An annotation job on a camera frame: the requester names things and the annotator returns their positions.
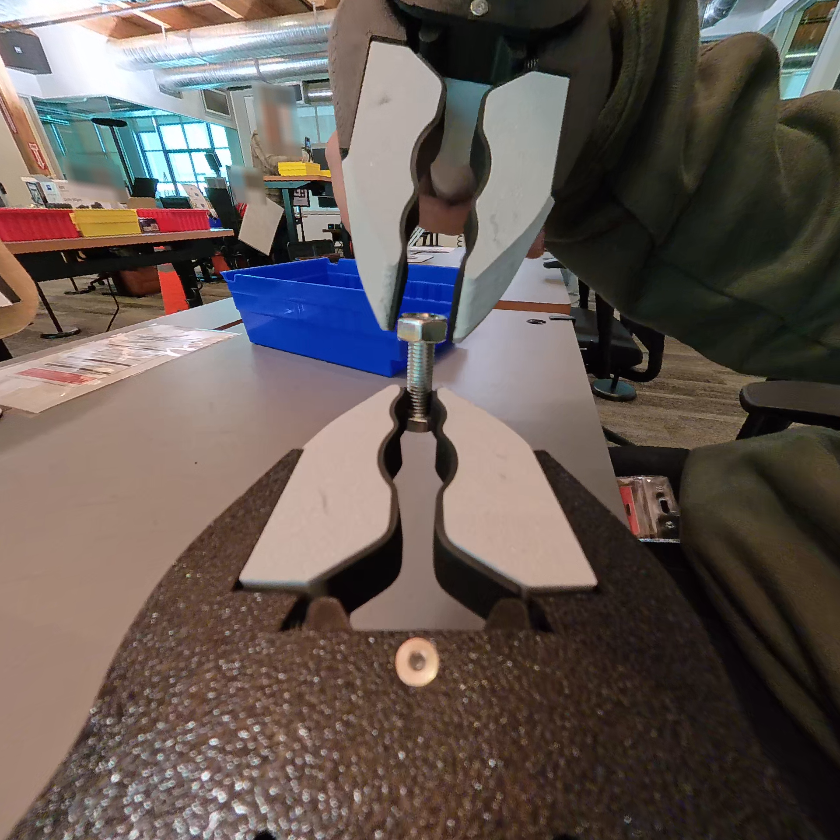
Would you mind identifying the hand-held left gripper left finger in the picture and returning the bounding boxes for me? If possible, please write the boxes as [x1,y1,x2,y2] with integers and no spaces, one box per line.
[238,385,404,614]

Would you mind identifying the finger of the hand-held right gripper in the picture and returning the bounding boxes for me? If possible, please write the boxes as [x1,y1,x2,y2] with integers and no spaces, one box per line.
[451,70,572,343]
[340,38,448,332]

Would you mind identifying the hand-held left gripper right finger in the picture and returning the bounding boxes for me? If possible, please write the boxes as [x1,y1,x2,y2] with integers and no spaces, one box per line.
[433,386,599,619]

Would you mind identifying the steel hex nut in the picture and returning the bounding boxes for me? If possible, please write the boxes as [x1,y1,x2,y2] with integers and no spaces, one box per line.
[397,313,450,343]

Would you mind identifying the steel bolt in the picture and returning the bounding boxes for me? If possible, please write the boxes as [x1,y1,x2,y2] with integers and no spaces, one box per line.
[402,338,435,434]

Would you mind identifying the person's right forearm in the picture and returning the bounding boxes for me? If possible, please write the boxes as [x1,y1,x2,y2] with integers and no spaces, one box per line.
[543,0,840,388]

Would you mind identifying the standing desk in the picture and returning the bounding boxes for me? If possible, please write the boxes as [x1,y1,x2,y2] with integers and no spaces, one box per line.
[262,173,336,249]

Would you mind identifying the grey desk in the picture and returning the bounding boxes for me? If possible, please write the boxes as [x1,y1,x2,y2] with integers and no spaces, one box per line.
[0,298,624,828]

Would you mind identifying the person's right hand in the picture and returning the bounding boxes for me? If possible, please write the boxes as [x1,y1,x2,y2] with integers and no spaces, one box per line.
[417,190,475,236]

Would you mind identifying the grey table with wooden edge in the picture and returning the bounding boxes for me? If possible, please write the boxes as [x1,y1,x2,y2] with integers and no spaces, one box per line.
[406,246,573,315]

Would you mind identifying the grey square panel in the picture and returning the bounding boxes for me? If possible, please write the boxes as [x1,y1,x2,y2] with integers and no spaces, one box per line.
[238,196,285,256]

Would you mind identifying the clear badge holder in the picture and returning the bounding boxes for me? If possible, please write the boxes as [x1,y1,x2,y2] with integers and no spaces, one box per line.
[617,475,683,543]

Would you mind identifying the blue plastic bin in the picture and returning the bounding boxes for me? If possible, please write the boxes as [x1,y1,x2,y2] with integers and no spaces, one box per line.
[221,257,470,378]

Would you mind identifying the black office chair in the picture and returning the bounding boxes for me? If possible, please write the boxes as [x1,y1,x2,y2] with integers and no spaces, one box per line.
[570,289,668,403]

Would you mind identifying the red plastic bin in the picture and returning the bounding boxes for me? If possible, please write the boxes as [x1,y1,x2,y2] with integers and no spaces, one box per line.
[136,209,211,233]
[0,207,80,242]

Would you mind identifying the orange traffic cone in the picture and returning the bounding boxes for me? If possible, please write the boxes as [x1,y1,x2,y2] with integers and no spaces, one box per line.
[157,262,192,315]

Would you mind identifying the laminated sheet with red label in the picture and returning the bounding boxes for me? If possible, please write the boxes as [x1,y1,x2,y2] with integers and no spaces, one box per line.
[0,325,238,414]

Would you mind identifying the person's olive clothing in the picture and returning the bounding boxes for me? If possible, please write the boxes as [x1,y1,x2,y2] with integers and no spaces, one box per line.
[679,427,840,765]

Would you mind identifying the yellow plastic bin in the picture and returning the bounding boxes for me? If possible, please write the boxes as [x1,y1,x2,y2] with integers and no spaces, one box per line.
[71,209,143,238]

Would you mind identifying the black chair armrest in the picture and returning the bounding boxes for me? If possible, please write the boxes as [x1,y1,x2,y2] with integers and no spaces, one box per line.
[736,379,840,442]

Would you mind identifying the silver ventilation duct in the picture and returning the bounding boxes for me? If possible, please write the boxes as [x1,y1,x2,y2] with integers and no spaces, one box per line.
[117,10,342,94]

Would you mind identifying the black wall speaker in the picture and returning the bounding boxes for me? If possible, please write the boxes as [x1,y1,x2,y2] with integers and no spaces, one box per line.
[0,29,53,75]

